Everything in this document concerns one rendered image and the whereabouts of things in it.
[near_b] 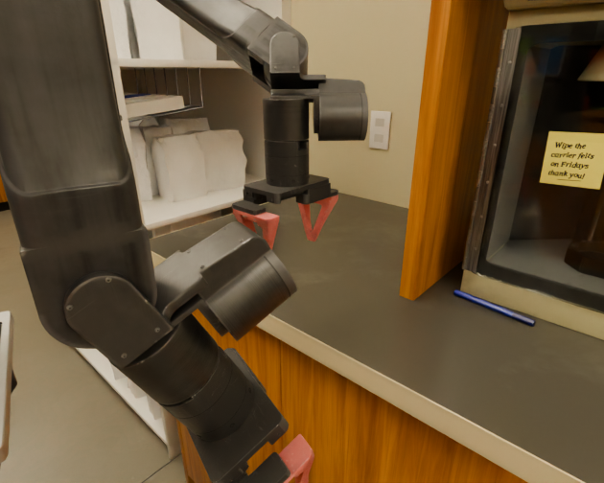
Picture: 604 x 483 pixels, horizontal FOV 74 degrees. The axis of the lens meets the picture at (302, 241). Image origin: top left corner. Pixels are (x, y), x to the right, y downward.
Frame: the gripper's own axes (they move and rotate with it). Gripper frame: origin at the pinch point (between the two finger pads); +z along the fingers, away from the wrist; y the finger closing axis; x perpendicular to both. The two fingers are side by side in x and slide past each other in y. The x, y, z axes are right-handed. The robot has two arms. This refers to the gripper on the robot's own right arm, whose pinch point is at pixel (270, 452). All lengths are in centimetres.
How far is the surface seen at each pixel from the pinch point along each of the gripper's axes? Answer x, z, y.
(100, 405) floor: 58, 82, 133
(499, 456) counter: -18.9, 18.8, -8.8
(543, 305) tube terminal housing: -46, 27, 3
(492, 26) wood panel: -69, -10, 23
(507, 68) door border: -59, -8, 14
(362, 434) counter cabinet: -10.1, 30.3, 11.3
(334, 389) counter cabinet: -11.2, 24.4, 17.3
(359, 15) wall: -90, -9, 82
